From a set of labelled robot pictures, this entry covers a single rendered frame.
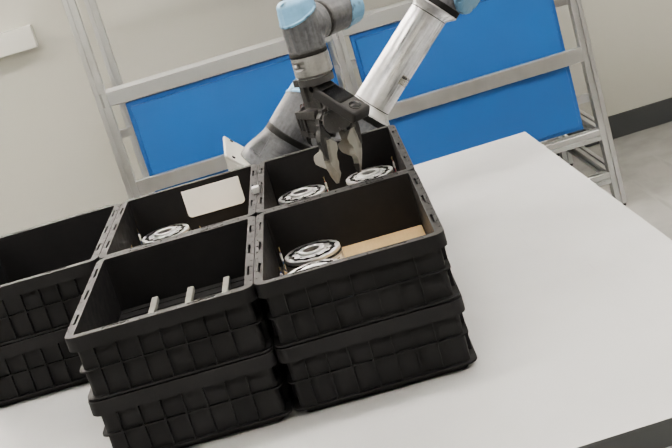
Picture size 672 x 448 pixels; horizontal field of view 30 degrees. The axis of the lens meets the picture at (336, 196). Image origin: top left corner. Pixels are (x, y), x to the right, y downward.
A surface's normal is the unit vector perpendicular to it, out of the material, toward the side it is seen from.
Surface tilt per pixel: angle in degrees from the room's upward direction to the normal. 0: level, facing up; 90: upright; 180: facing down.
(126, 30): 90
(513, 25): 90
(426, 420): 0
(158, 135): 90
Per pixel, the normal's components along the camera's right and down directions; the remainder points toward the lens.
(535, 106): 0.11, 0.24
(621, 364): -0.27, -0.93
